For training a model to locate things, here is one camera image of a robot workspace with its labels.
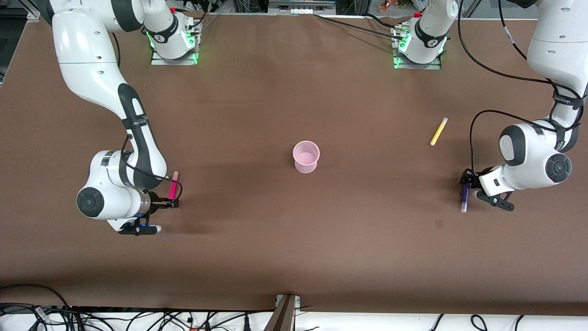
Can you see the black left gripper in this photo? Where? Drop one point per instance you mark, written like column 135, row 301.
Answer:
column 472, row 178

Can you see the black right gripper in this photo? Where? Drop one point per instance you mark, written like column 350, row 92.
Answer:
column 156, row 205

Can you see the pink highlighter pen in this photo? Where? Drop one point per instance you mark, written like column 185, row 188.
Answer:
column 173, row 186

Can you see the purple highlighter pen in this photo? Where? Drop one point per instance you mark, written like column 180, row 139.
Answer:
column 465, row 200

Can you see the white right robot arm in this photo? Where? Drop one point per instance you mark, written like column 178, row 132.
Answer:
column 92, row 46

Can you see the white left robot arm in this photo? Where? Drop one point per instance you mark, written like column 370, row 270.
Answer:
column 528, row 151

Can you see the pink mesh pen holder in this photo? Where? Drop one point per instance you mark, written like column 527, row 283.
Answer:
column 306, row 158

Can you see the yellow highlighter pen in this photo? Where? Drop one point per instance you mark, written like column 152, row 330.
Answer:
column 438, row 132

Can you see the white power strip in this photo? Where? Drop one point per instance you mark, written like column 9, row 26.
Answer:
column 301, row 9

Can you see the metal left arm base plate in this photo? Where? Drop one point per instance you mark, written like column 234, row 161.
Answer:
column 415, row 67

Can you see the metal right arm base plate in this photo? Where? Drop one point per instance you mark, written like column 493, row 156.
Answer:
column 183, row 61

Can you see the aluminium camera mount post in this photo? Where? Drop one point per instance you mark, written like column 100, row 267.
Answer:
column 285, row 317

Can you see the metal table corner bracket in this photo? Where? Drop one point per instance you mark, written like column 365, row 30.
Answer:
column 34, row 14

